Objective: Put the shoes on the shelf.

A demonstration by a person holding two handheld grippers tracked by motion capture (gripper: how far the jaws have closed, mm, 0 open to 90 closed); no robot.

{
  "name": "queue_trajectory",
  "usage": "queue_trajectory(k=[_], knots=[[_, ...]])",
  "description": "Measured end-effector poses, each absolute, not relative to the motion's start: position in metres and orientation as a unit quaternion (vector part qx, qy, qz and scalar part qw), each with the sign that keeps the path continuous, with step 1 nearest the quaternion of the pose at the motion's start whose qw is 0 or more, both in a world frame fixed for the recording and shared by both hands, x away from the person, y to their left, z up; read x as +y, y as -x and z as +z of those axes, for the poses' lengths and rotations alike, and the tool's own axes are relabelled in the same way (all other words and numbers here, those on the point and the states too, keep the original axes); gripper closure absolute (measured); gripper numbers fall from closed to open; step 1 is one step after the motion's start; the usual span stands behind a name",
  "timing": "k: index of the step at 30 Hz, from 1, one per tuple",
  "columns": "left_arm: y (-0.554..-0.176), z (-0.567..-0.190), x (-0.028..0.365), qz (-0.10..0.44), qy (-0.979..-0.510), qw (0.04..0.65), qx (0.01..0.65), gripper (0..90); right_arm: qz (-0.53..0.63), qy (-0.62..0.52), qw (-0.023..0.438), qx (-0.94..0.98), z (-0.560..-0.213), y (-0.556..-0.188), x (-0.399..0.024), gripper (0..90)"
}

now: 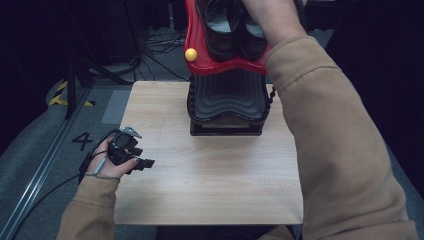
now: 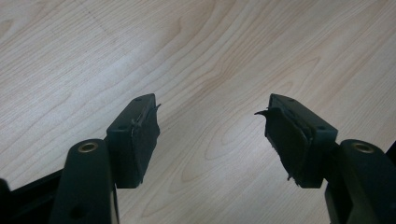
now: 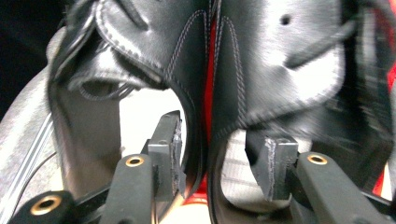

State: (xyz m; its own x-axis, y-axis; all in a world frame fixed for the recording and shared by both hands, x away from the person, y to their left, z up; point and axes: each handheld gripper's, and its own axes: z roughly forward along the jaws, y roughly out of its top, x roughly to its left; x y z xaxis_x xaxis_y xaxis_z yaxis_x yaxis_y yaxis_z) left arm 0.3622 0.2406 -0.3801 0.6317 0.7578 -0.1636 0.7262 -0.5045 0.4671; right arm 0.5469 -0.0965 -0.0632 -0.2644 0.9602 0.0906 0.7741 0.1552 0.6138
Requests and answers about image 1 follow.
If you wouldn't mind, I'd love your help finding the black tripod stand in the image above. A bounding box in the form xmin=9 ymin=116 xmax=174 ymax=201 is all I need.
xmin=62 ymin=0 xmax=135 ymax=121

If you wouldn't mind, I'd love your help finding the person's right hand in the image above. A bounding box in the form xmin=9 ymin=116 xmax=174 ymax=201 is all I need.
xmin=241 ymin=0 xmax=308 ymax=48

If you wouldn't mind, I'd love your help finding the black leather shoe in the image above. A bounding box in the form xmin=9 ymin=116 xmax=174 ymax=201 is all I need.
xmin=235 ymin=0 xmax=270 ymax=62
xmin=195 ymin=0 xmax=242 ymax=63

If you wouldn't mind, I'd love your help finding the metal floor rail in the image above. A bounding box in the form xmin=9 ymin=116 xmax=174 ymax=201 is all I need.
xmin=0 ymin=87 xmax=98 ymax=240

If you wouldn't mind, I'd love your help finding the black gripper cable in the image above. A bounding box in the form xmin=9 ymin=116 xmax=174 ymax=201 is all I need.
xmin=11 ymin=129 xmax=120 ymax=240

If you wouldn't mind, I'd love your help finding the red and black shoe rack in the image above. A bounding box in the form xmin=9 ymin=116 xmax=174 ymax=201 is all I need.
xmin=183 ymin=0 xmax=277 ymax=137

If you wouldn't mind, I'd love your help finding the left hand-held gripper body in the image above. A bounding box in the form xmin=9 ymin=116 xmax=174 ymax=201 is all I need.
xmin=107 ymin=125 xmax=145 ymax=167

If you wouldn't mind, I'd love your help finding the bundle of floor cables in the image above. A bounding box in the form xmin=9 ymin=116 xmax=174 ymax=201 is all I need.
xmin=142 ymin=27 xmax=190 ymax=83

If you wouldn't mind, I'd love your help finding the person's left hand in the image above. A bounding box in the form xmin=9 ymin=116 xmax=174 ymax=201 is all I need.
xmin=85 ymin=135 xmax=140 ymax=179

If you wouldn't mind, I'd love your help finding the yellow and black floor tape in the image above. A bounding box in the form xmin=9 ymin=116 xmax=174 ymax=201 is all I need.
xmin=48 ymin=80 xmax=96 ymax=108

